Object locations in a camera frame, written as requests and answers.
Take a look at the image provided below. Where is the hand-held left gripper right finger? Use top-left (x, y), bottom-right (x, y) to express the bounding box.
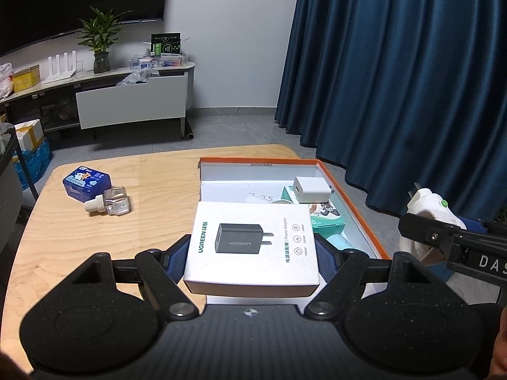
top-left (305, 234), bottom-right (436, 321)

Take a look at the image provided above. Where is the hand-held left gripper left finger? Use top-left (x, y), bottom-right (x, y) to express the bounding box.
top-left (71, 234), bottom-right (199, 321)

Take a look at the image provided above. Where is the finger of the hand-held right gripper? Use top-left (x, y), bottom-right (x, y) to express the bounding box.
top-left (452, 214), bottom-right (492, 234)
top-left (398, 213), bottom-right (468, 248)

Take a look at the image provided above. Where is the light blue cylinder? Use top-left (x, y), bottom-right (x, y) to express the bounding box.
top-left (315, 233), bottom-right (351, 252)

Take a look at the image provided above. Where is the white plug-in repellent heater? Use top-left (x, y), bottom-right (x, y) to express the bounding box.
top-left (400, 184), bottom-right (456, 266)

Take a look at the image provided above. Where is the white charger cube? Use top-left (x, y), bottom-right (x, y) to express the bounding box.
top-left (292, 176), bottom-right (337, 205)

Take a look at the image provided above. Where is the white charger box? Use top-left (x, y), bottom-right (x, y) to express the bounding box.
top-left (183, 201), bottom-right (321, 297)

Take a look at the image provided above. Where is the orange and white cardboard box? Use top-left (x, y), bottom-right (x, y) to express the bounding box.
top-left (197, 156), bottom-right (391, 260)

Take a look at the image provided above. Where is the green and white small box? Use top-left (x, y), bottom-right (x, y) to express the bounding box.
top-left (280, 186), bottom-right (345, 233)

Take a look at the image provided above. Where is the clear refill bottle white cap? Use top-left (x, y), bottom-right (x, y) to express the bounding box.
top-left (84, 186), bottom-right (131, 218)

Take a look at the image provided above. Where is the blue printed box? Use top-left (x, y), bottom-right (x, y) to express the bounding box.
top-left (62, 166), bottom-right (109, 200)

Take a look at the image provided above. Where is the white television cabinet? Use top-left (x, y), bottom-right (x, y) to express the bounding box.
top-left (0, 61), bottom-right (196, 140)

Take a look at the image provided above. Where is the dark blue curtain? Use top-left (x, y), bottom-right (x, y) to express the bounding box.
top-left (274, 0), bottom-right (507, 222)

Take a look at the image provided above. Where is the blue wrapped bottle pack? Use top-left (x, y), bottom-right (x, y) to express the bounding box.
top-left (12, 136), bottom-right (53, 191)

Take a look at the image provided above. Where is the pile of clear packets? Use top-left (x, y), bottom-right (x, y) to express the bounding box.
top-left (116, 67), bottom-right (159, 86)

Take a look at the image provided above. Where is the cardboard box yellow tape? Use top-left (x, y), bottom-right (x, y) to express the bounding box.
top-left (14, 119), bottom-right (44, 152)

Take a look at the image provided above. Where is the cluster of small boxes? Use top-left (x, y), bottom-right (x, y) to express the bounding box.
top-left (129, 53), bottom-right (187, 70)

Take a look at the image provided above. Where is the black and green box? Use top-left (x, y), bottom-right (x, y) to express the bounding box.
top-left (151, 32), bottom-right (183, 57)

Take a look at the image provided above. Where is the white router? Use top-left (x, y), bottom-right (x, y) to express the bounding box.
top-left (43, 49), bottom-right (86, 84)

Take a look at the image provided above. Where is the potted plant in glass vase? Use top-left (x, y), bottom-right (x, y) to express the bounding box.
top-left (75, 6), bottom-right (133, 74)

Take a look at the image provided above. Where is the white plastic bag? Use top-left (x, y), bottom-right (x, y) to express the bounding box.
top-left (0, 62), bottom-right (14, 101)

